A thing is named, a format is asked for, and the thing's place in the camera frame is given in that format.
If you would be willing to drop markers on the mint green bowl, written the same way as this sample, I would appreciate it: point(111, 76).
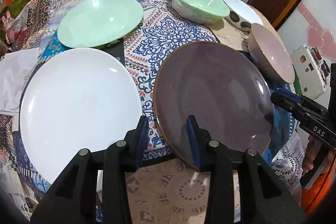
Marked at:
point(201, 11)

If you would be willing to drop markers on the pink bowl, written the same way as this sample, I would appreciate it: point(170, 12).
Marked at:
point(269, 55)

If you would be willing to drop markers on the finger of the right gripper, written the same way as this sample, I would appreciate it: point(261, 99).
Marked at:
point(288, 95)

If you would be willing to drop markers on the white paper sheets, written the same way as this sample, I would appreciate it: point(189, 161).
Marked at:
point(15, 67)

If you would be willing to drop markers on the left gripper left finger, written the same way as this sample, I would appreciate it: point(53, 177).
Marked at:
point(72, 196)

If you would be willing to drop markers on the white plate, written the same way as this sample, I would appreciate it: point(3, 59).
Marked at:
point(81, 98)

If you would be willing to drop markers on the white dotted bowl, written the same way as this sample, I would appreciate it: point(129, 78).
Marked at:
point(241, 15)

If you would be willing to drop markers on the mint green plate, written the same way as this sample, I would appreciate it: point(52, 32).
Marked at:
point(94, 23)

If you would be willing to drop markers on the green storage box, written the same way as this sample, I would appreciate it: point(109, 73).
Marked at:
point(16, 7)

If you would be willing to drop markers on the pink bunny toy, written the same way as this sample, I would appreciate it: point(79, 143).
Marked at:
point(8, 27)

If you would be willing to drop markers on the white sliding door with hearts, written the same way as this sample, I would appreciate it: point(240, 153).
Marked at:
point(312, 23)

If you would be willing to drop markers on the right hand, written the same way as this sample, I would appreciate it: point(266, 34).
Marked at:
point(310, 155)

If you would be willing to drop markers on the purple plate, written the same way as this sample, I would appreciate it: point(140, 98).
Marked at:
point(223, 90)

